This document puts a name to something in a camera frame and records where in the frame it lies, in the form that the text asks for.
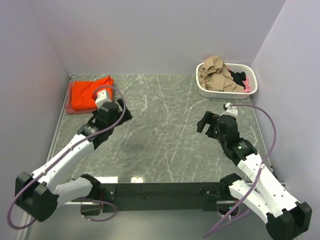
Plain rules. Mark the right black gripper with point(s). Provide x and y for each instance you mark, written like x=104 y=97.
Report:
x=211 y=124

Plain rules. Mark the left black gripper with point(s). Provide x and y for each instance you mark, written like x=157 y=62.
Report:
x=119 y=110

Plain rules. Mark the orange t-shirt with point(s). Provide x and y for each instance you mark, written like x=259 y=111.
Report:
x=80 y=94

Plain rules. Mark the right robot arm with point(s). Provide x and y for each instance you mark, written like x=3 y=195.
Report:
x=284 y=216

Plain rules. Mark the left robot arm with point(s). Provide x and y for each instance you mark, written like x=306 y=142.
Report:
x=40 y=193

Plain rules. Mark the beige crumpled t-shirt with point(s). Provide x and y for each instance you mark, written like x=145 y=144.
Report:
x=213 y=75

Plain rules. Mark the pink garment in basket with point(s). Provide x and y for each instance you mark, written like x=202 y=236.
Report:
x=247 y=88

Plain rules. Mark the black garment in basket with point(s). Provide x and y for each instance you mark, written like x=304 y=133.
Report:
x=239 y=78

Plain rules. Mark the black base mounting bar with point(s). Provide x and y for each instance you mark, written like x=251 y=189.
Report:
x=163 y=196

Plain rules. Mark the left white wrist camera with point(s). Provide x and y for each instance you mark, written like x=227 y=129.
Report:
x=101 y=97

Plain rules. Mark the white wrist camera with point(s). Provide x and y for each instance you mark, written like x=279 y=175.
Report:
x=101 y=97
x=230 y=110

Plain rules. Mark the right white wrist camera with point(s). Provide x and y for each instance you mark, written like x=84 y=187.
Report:
x=230 y=110

